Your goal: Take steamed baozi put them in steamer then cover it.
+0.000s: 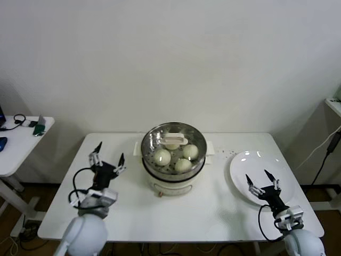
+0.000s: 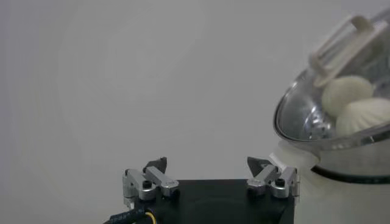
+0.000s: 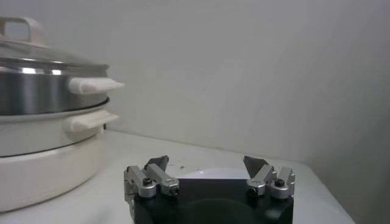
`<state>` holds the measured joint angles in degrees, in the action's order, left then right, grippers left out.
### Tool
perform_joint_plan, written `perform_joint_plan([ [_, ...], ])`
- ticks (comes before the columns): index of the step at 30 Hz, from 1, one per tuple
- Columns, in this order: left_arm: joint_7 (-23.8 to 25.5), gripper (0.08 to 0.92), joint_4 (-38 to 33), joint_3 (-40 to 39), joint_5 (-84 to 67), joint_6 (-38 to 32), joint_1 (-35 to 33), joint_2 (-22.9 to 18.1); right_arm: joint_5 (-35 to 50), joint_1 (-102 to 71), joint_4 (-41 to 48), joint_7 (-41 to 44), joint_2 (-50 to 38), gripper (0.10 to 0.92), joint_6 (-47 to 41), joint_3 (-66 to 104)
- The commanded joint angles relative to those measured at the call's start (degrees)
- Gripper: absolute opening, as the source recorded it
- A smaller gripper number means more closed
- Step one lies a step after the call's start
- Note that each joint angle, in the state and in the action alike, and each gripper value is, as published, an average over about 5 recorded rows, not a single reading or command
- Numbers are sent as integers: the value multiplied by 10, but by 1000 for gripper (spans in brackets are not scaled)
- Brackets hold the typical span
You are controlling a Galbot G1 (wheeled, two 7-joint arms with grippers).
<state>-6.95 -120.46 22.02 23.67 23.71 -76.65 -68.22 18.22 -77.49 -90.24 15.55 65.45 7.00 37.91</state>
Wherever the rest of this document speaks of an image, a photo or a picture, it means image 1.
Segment white side table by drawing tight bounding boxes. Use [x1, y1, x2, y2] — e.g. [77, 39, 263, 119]
[0, 115, 55, 238]

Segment white electric cooker pot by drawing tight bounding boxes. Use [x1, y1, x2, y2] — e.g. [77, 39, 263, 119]
[132, 140, 215, 198]

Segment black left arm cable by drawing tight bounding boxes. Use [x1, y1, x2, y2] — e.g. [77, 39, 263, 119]
[68, 167, 97, 209]

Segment white round plate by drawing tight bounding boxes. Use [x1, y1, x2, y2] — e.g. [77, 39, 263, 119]
[229, 150, 296, 206]

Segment white wall cable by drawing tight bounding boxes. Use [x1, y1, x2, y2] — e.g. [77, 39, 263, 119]
[295, 130, 338, 170]

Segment perforated steel steamer basket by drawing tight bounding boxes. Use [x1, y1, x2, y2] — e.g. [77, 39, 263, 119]
[140, 122, 208, 182]

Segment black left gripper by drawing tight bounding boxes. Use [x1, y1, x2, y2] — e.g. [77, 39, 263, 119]
[88, 141, 127, 190]

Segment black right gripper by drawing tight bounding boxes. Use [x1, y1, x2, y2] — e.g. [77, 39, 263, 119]
[245, 169, 290, 214]

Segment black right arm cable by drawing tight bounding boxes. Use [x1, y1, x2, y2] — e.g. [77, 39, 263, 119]
[258, 204, 285, 243]

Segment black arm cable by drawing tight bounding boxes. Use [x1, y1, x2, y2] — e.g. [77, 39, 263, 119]
[258, 204, 285, 243]
[68, 167, 97, 209]

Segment glass lid with cream handle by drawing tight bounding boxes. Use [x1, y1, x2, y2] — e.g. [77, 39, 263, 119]
[141, 122, 208, 173]

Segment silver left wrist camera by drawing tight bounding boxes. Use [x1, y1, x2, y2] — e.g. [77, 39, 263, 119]
[79, 188, 119, 212]

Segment dark laptop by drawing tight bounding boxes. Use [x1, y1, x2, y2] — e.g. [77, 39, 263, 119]
[0, 103, 7, 128]

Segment floor power strip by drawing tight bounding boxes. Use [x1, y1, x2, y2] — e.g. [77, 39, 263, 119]
[20, 219, 42, 237]

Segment green and grey device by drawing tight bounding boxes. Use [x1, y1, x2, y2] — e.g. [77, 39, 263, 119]
[33, 114, 47, 137]

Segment white floor cable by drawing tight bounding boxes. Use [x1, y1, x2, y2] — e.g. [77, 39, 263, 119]
[9, 236, 18, 256]

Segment black looped cable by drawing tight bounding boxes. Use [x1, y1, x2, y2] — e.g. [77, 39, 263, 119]
[0, 114, 27, 131]

